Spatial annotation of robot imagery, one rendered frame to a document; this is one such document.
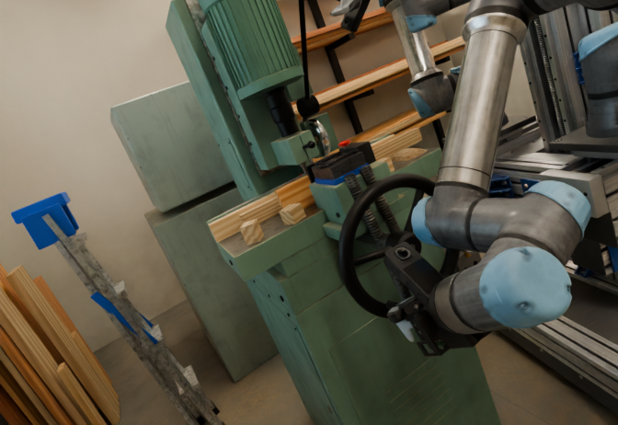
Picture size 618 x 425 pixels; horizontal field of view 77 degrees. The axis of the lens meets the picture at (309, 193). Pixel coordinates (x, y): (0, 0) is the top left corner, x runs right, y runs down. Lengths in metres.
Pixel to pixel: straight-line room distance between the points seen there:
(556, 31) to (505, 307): 0.96
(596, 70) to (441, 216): 0.61
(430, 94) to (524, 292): 1.07
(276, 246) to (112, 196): 2.53
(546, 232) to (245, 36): 0.73
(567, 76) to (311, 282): 0.88
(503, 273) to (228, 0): 0.80
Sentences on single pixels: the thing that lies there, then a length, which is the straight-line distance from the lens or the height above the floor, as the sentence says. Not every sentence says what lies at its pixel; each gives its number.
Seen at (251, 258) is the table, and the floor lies 0.88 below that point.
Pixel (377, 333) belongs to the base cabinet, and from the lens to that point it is 1.05.
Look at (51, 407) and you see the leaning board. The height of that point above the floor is 0.38.
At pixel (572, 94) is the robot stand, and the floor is 0.89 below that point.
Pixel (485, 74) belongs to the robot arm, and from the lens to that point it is 0.66.
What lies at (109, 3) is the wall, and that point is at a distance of 3.53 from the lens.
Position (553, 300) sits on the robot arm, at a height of 0.89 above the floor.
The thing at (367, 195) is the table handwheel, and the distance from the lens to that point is 0.73.
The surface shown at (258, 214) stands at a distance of 1.01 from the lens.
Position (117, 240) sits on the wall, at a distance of 3.33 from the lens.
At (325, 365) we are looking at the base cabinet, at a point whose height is 0.56.
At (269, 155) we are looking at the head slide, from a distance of 1.11.
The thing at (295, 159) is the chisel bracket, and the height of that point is 1.02.
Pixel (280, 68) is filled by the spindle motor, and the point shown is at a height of 1.23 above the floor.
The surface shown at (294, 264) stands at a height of 0.82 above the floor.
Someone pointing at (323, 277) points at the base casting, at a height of 0.76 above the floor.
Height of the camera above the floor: 1.15
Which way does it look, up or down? 13 degrees down
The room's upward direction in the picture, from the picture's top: 22 degrees counter-clockwise
